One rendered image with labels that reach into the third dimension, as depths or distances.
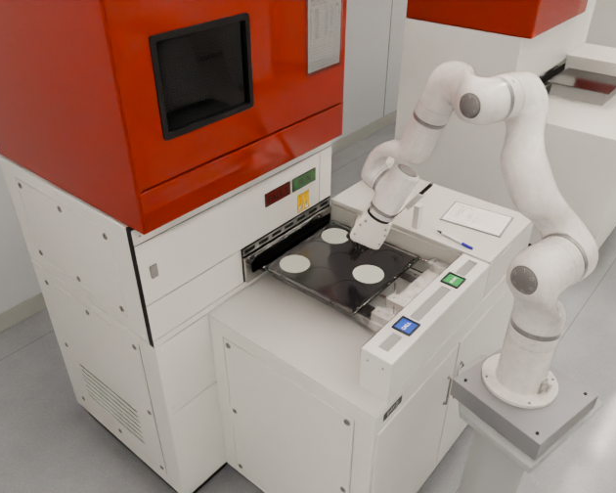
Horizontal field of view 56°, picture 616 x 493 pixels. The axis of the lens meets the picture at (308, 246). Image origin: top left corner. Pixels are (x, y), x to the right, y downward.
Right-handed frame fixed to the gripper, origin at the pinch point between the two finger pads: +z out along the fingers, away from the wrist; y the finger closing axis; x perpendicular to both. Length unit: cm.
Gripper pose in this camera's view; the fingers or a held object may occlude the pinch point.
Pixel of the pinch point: (355, 252)
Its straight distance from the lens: 180.0
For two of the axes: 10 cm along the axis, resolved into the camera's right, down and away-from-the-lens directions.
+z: -4.2, 7.4, 5.3
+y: 9.1, 3.8, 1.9
